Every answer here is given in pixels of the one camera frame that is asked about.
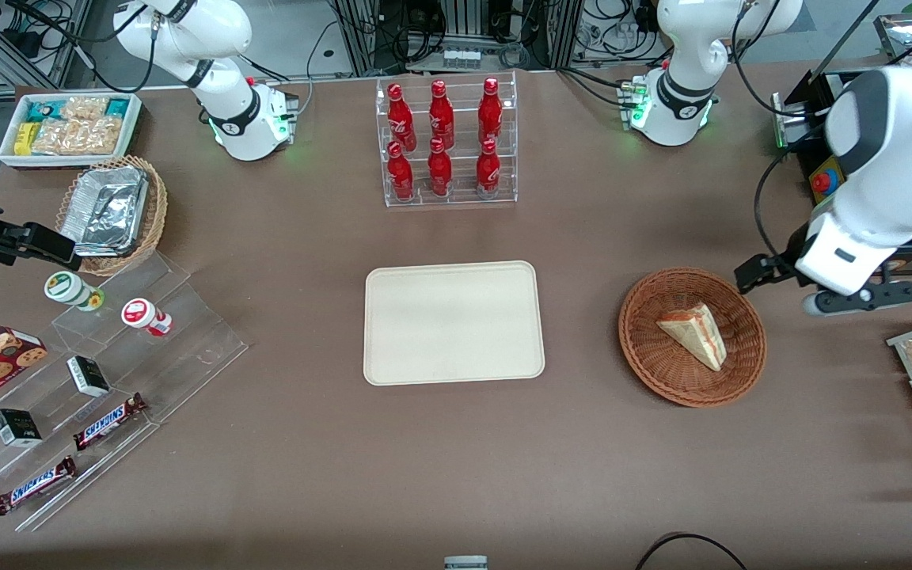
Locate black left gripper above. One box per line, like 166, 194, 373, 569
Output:
735, 252, 807, 295

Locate triangular sandwich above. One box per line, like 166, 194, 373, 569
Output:
656, 303, 728, 372

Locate light wicker basket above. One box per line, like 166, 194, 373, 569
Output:
55, 155, 169, 277

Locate brown wicker basket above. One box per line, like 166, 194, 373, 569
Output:
618, 268, 767, 409

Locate beige plastic tray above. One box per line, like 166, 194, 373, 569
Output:
363, 261, 546, 387

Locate green lid yogurt bottle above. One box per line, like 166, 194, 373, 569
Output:
44, 271, 105, 313

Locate aluminium foil container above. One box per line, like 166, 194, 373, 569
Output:
59, 165, 150, 257

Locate large clear cracker bag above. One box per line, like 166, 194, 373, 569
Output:
32, 117, 123, 156

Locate red lid yogurt bottle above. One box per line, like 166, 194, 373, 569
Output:
121, 298, 174, 338

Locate small black box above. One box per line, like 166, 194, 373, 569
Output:
66, 355, 112, 398
0, 408, 44, 449

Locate small clear cracker bag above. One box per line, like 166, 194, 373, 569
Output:
60, 96, 109, 122

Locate white snack bin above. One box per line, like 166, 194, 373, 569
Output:
0, 92, 143, 172

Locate black food warmer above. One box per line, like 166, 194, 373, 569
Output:
771, 12, 912, 278

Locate clear acrylic stepped stand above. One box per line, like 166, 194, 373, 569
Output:
0, 252, 250, 534

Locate snickers chocolate bar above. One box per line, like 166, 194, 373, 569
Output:
73, 393, 149, 453
0, 456, 78, 517

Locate red cola bottle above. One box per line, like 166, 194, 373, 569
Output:
427, 138, 454, 198
386, 142, 416, 202
476, 139, 503, 200
478, 78, 504, 145
387, 83, 418, 153
428, 80, 456, 150

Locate clear acrylic bottle rack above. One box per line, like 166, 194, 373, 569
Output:
375, 71, 519, 209

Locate black cable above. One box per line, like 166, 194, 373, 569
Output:
633, 531, 750, 570

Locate aluminium frame rack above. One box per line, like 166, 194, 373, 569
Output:
329, 0, 585, 77

